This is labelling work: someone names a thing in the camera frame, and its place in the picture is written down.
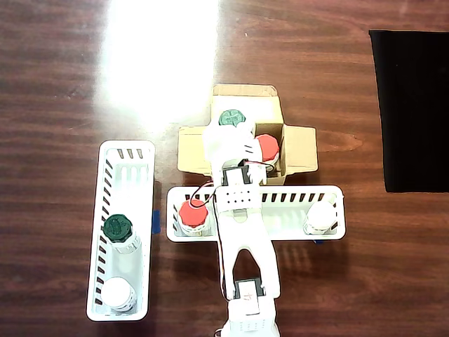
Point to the cardboard box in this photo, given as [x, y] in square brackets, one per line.
[298, 147]

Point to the green cap bottle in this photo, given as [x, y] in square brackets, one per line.
[117, 228]
[229, 117]

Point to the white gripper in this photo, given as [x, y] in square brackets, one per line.
[220, 144]

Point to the long white slotted tray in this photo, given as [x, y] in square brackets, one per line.
[121, 263]

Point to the red cap bottle blue label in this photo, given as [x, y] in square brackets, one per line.
[268, 145]

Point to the white cap bottle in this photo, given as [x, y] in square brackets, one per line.
[115, 291]
[321, 217]

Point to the blue tape piece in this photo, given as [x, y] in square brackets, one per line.
[318, 241]
[156, 222]

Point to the black mat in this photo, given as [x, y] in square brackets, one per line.
[414, 123]

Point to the wide white slotted tray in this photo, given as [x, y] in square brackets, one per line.
[291, 221]

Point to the red cap bottle yellow label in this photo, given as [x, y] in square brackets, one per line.
[193, 216]

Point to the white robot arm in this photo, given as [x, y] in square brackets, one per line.
[245, 231]

